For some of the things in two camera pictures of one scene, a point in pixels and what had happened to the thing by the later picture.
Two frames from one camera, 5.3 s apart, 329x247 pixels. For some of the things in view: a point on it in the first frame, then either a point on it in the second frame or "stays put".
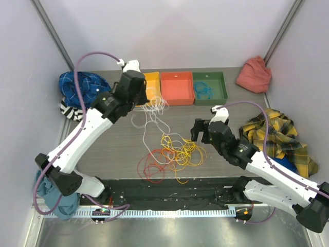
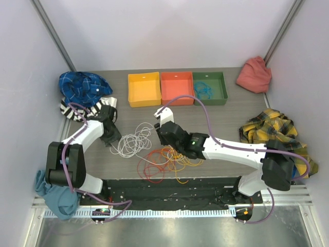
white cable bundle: [156, 106] → [129, 145]
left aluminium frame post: [52, 33] stays put
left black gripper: [143, 100] → [116, 136]
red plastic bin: [177, 88] stays put
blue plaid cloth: [91, 86] stays put
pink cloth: [254, 76] stays put
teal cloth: [68, 206] stays put
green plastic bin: [209, 88] stays put
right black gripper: [199, 126] → [164, 142]
